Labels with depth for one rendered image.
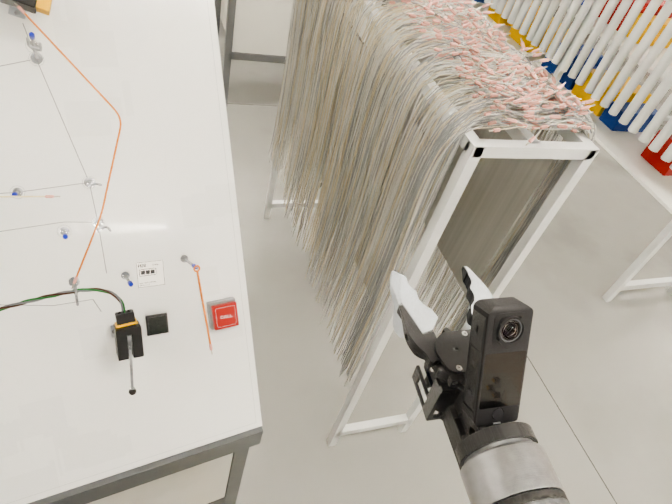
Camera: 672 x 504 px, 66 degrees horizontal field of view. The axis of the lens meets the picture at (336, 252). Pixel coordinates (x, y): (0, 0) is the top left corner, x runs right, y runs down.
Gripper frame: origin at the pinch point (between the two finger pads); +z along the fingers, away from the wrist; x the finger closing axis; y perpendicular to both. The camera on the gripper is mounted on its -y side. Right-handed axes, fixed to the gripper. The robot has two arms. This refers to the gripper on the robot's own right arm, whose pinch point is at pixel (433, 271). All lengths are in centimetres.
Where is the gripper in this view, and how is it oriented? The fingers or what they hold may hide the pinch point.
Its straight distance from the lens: 58.9
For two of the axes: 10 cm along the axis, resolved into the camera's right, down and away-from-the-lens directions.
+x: 9.7, -0.5, 2.2
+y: -1.2, 7.0, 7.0
